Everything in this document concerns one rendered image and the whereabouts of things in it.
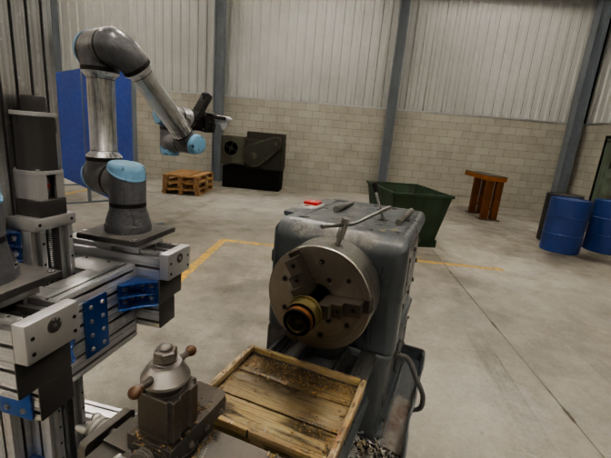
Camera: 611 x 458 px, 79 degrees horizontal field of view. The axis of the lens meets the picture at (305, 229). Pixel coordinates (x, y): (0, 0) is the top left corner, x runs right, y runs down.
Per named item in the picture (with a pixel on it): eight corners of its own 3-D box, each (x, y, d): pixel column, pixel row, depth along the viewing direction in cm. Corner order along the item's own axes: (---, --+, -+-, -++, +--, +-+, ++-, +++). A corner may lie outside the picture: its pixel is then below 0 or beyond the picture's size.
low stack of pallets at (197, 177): (181, 185, 954) (181, 168, 943) (214, 189, 952) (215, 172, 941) (160, 193, 832) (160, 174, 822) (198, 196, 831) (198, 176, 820)
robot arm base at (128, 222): (93, 231, 124) (92, 202, 122) (125, 222, 139) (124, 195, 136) (133, 237, 121) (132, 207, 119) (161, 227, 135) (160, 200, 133)
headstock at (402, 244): (317, 272, 189) (325, 195, 179) (414, 293, 172) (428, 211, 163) (260, 321, 135) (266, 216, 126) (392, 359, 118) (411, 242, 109)
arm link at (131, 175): (120, 206, 119) (119, 164, 116) (98, 199, 127) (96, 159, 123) (154, 202, 129) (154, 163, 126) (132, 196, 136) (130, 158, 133)
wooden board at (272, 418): (250, 354, 114) (251, 343, 113) (365, 393, 102) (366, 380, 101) (185, 419, 87) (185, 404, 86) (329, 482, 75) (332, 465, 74)
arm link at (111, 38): (132, 14, 111) (214, 143, 147) (112, 18, 117) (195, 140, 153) (105, 36, 106) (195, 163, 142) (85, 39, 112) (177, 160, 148)
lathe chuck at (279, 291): (271, 310, 125) (295, 224, 115) (359, 352, 115) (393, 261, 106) (258, 322, 116) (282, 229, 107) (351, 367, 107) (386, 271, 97)
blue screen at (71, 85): (35, 185, 791) (24, 67, 734) (77, 184, 849) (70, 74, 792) (109, 231, 523) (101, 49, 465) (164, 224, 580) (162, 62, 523)
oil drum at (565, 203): (531, 243, 663) (543, 194, 641) (565, 246, 659) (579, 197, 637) (549, 253, 605) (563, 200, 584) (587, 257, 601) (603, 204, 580)
